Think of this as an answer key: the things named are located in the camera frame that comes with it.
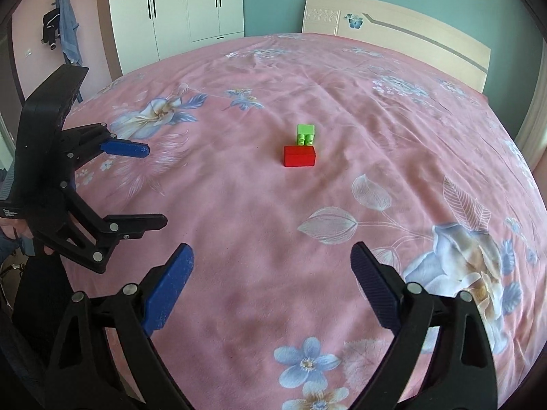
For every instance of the white wardrobe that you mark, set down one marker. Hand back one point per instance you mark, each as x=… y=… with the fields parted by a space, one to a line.
x=179 y=8

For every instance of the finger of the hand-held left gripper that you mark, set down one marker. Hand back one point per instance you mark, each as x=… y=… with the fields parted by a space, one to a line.
x=126 y=148
x=128 y=225

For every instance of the red toy block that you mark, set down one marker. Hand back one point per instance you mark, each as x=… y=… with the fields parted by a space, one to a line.
x=300 y=156

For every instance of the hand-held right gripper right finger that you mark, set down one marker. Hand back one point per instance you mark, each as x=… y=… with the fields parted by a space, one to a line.
x=378 y=288

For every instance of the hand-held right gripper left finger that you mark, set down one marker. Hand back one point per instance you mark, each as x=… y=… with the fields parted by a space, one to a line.
x=167 y=290

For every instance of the green toy block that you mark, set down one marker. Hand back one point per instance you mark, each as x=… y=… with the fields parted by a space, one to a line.
x=307 y=131

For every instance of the blue hanging garment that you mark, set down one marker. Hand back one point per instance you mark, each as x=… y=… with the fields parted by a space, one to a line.
x=68 y=25

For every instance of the black hanging garment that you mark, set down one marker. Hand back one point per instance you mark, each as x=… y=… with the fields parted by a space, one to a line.
x=50 y=25

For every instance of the person's left hand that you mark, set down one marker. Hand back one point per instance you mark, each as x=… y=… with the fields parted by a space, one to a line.
x=9 y=228

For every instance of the cream bed headboard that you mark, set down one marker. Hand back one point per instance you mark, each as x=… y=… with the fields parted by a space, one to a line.
x=419 y=38

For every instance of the pink floral bedsheet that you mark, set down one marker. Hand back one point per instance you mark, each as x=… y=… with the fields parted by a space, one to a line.
x=273 y=239

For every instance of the white door frame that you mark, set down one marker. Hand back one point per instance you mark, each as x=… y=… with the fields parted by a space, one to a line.
x=532 y=111

